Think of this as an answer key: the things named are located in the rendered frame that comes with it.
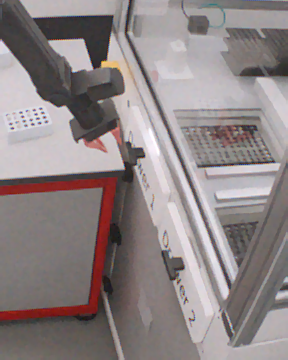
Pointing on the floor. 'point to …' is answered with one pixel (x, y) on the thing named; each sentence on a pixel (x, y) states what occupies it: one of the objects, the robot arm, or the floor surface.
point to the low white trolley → (53, 206)
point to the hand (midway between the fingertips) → (112, 144)
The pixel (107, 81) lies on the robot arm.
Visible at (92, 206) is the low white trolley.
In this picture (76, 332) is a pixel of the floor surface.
